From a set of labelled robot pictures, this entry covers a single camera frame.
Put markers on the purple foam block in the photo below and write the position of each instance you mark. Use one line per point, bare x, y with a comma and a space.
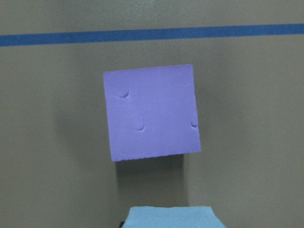
151, 112

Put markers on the light blue foam block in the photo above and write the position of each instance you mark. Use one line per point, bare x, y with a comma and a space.
173, 217

